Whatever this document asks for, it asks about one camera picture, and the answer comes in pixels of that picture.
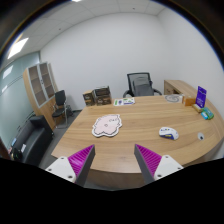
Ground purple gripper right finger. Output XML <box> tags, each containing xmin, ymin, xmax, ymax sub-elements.
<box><xmin>134</xmin><ymin>144</ymin><xmax>183</xmax><ymax>184</ymax></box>

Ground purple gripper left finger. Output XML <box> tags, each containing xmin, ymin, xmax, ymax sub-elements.
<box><xmin>46</xmin><ymin>145</ymin><xmax>95</xmax><ymax>187</ymax></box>

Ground white blue computer mouse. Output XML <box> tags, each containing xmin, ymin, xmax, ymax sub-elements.
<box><xmin>159</xmin><ymin>127</ymin><xmax>179</xmax><ymax>140</ymax></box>

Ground pink cloud-shaped mouse pad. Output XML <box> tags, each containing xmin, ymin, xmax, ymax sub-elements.
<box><xmin>92</xmin><ymin>114</ymin><xmax>122</xmax><ymax>137</ymax></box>

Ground black leather sofa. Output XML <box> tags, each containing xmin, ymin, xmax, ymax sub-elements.
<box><xmin>12</xmin><ymin>115</ymin><xmax>53</xmax><ymax>166</ymax></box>

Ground small white round sticker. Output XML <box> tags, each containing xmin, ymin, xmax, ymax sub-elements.
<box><xmin>198</xmin><ymin>132</ymin><xmax>205</xmax><ymax>140</ymax></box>

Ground black visitor chair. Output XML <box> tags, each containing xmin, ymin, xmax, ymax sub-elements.
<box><xmin>52</xmin><ymin>90</ymin><xmax>73</xmax><ymax>123</ymax></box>

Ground brown cardboard box left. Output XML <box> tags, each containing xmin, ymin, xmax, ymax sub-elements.
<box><xmin>83</xmin><ymin>90</ymin><xmax>95</xmax><ymax>106</ymax></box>

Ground round white coaster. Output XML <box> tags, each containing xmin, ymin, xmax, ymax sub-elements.
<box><xmin>164</xmin><ymin>94</ymin><xmax>182</xmax><ymax>103</ymax></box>

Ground green white paper sheet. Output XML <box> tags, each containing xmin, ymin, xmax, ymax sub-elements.
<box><xmin>113</xmin><ymin>97</ymin><xmax>135</xmax><ymax>106</ymax></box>

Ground small wooden box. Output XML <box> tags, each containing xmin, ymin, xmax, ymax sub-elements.
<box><xmin>182</xmin><ymin>95</ymin><xmax>196</xmax><ymax>106</ymax></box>

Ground green tissue pack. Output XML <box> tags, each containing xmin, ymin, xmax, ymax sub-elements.
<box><xmin>201</xmin><ymin>107</ymin><xmax>214</xmax><ymax>120</ymax></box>

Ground dark cardboard box right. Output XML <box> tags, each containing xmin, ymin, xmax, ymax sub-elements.
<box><xmin>94</xmin><ymin>86</ymin><xmax>111</xmax><ymax>105</ymax></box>

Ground low wooden side cabinet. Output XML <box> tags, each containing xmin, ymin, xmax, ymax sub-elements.
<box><xmin>164</xmin><ymin>80</ymin><xmax>197</xmax><ymax>96</ymax></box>

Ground grey mesh office chair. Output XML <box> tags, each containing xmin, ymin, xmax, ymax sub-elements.
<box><xmin>123</xmin><ymin>72</ymin><xmax>161</xmax><ymax>97</ymax></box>

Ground purple sign stand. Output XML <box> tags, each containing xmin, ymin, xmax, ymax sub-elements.
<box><xmin>196</xmin><ymin>87</ymin><xmax>207</xmax><ymax>108</ymax></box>

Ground wooden glass-door bookcase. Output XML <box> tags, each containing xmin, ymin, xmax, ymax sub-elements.
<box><xmin>23</xmin><ymin>62</ymin><xmax>57</xmax><ymax>130</ymax></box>

